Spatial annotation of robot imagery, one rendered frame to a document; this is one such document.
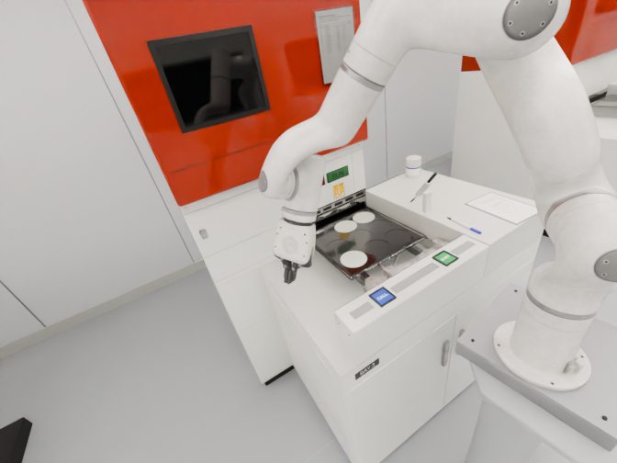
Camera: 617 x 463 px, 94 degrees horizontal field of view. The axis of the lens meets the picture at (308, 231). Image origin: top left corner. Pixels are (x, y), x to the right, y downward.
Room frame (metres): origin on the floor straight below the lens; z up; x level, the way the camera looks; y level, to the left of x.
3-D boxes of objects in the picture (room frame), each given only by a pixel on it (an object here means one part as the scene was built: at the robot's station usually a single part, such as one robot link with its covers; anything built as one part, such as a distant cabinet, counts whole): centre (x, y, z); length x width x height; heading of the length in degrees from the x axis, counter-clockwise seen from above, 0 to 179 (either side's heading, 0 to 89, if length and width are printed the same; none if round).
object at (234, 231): (1.12, 0.06, 1.02); 0.81 x 0.03 x 0.40; 114
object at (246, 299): (1.43, 0.20, 0.41); 0.82 x 0.70 x 0.82; 114
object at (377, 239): (0.99, -0.21, 0.90); 0.34 x 0.34 x 0.01; 24
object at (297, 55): (1.41, 0.19, 1.52); 0.81 x 0.75 x 0.60; 114
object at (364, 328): (0.63, -0.29, 0.89); 0.55 x 0.09 x 0.14; 114
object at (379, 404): (0.93, -0.32, 0.41); 0.96 x 0.64 x 0.82; 114
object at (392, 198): (1.06, -0.60, 0.89); 0.62 x 0.35 x 0.14; 24
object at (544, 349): (0.39, -0.50, 0.96); 0.19 x 0.19 x 0.18
